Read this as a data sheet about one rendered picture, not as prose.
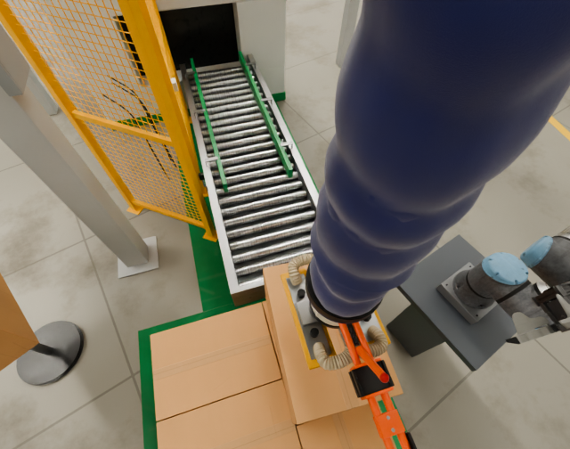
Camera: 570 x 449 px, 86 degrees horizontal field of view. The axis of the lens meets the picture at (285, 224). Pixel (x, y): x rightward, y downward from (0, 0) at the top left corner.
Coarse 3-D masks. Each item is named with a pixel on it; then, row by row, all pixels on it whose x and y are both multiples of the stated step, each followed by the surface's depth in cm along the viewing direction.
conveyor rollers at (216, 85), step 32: (224, 96) 270; (224, 128) 244; (256, 128) 244; (224, 160) 224; (224, 192) 210; (256, 192) 209; (224, 224) 195; (256, 224) 194; (256, 256) 184; (288, 256) 183
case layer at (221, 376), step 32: (224, 320) 162; (256, 320) 162; (160, 352) 153; (192, 352) 153; (224, 352) 153; (256, 352) 154; (160, 384) 145; (192, 384) 145; (224, 384) 145; (256, 384) 146; (160, 416) 138; (192, 416) 138; (224, 416) 138; (256, 416) 139; (288, 416) 139; (352, 416) 139; (160, 448) 132; (192, 448) 132; (224, 448) 132; (256, 448) 132; (288, 448) 132; (320, 448) 133; (352, 448) 133; (384, 448) 133
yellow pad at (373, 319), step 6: (366, 318) 102; (372, 318) 105; (378, 318) 105; (360, 324) 103; (366, 324) 104; (372, 324) 104; (378, 324) 104; (366, 330) 103; (384, 330) 103; (366, 336) 101; (372, 342) 101; (390, 342) 101
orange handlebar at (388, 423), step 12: (348, 336) 90; (360, 336) 90; (348, 348) 89; (360, 360) 87; (384, 396) 82; (372, 408) 81; (384, 420) 79; (396, 420) 79; (384, 432) 77; (396, 432) 77; (384, 444) 77; (408, 444) 76
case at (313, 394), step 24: (288, 264) 136; (288, 312) 125; (288, 336) 120; (336, 336) 120; (288, 360) 115; (384, 360) 115; (288, 384) 111; (312, 384) 110; (336, 384) 111; (312, 408) 106; (336, 408) 107
